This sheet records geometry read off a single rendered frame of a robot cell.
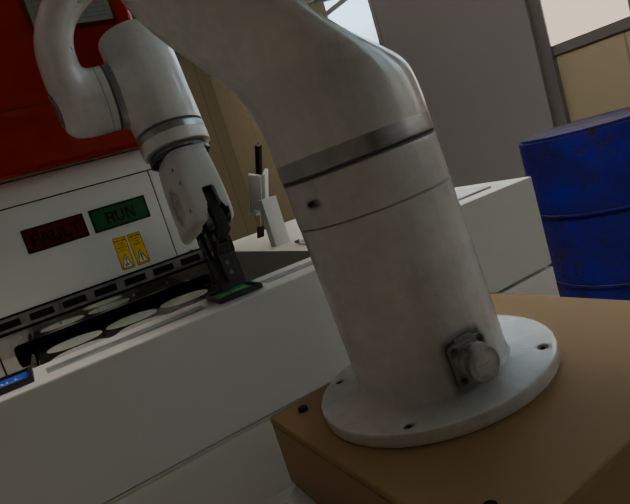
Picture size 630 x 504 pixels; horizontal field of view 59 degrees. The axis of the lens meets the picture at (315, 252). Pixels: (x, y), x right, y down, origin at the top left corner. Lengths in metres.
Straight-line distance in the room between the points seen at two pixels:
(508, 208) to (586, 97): 2.36
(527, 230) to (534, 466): 0.61
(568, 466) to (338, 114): 0.24
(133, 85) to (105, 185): 0.57
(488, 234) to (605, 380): 0.48
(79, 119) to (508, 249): 0.61
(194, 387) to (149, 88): 0.34
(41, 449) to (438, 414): 0.39
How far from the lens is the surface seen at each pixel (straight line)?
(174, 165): 0.65
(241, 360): 0.65
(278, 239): 0.96
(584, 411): 0.38
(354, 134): 0.36
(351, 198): 0.37
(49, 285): 1.22
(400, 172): 0.37
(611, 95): 3.15
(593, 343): 0.46
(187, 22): 0.38
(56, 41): 0.69
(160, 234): 1.25
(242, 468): 0.68
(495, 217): 0.87
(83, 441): 0.63
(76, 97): 0.69
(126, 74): 0.70
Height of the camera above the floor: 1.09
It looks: 9 degrees down
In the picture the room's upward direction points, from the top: 17 degrees counter-clockwise
